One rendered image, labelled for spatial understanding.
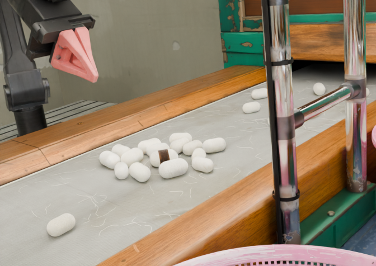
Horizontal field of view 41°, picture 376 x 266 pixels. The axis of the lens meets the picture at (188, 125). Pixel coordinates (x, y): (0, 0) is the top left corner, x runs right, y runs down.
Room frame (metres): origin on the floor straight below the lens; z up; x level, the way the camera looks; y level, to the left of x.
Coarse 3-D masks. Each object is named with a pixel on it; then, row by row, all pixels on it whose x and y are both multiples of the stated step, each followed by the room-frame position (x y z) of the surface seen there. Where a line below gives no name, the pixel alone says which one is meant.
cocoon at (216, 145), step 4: (208, 140) 0.65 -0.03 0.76; (212, 140) 0.65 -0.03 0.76; (216, 140) 0.65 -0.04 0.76; (220, 140) 0.65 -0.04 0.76; (224, 140) 0.66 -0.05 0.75; (204, 144) 0.65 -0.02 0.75; (208, 144) 0.65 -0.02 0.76; (212, 144) 0.65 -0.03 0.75; (216, 144) 0.65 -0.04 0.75; (220, 144) 0.65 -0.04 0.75; (224, 144) 0.65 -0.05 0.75; (204, 148) 0.65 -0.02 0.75; (208, 148) 0.65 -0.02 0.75; (212, 148) 0.65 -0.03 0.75; (216, 148) 0.65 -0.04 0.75; (220, 148) 0.65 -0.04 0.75; (224, 148) 0.65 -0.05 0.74; (208, 152) 0.65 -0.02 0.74; (212, 152) 0.65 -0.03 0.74
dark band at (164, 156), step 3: (159, 150) 0.63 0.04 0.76; (162, 150) 0.63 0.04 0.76; (165, 150) 0.62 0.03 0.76; (159, 153) 0.62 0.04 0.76; (162, 153) 0.62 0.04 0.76; (165, 153) 0.62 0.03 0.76; (168, 153) 0.62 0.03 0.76; (159, 156) 0.62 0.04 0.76; (162, 156) 0.62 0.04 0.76; (165, 156) 0.62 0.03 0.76; (168, 156) 0.62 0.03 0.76; (159, 159) 0.62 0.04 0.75; (162, 159) 0.62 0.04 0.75; (165, 159) 0.62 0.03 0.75; (168, 159) 0.62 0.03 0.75; (162, 162) 0.62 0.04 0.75
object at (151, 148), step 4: (152, 144) 0.67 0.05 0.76; (156, 144) 0.66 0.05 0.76; (160, 144) 0.66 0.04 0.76; (164, 144) 0.66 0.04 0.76; (148, 148) 0.66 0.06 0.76; (152, 148) 0.66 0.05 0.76; (156, 148) 0.66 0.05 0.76; (160, 148) 0.66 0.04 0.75; (164, 148) 0.66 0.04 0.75; (168, 148) 0.66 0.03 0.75; (148, 152) 0.66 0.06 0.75; (152, 152) 0.66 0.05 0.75
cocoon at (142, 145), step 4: (144, 140) 0.69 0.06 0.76; (148, 140) 0.68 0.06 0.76; (152, 140) 0.68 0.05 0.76; (156, 140) 0.68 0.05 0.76; (140, 144) 0.68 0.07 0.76; (144, 144) 0.67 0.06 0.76; (148, 144) 0.68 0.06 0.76; (140, 148) 0.67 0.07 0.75; (144, 148) 0.67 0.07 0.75; (144, 152) 0.67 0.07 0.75
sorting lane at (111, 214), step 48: (240, 96) 0.96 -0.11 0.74; (240, 144) 0.68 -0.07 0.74; (0, 192) 0.60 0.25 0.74; (48, 192) 0.58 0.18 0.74; (96, 192) 0.56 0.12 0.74; (144, 192) 0.55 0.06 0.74; (192, 192) 0.53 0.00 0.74; (0, 240) 0.47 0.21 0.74; (48, 240) 0.46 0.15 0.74; (96, 240) 0.44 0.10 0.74
